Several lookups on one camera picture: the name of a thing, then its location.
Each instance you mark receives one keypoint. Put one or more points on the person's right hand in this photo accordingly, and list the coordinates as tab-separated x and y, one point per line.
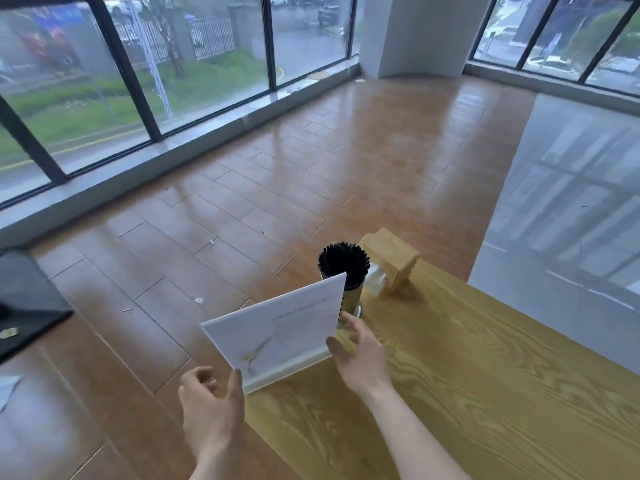
362	367

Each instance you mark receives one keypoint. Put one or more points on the person's left hand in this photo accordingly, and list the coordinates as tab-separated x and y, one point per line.
215	419

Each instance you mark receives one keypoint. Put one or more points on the white acrylic sign stand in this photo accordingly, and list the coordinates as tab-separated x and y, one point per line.
285	334

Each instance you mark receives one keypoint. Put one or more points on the white tissue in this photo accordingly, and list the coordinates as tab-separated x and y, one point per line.
375	279

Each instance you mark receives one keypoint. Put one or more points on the bundle of black chopsticks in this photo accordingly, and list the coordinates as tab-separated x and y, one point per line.
345	259

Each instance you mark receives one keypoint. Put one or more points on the wooden tissue box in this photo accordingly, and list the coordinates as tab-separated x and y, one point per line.
390	252

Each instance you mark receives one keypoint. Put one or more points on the person's right forearm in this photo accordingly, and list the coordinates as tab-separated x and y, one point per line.
415	439

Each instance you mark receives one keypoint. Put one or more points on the black flat furniture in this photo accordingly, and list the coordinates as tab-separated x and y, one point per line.
30	294

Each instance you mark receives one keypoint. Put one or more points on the brown cardboard piece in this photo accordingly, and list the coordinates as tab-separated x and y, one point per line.
318	75

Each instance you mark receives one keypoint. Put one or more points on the black framed side window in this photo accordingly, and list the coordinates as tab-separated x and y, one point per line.
200	54

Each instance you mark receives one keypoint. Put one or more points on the black framed barred window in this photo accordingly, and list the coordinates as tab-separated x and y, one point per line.
560	34

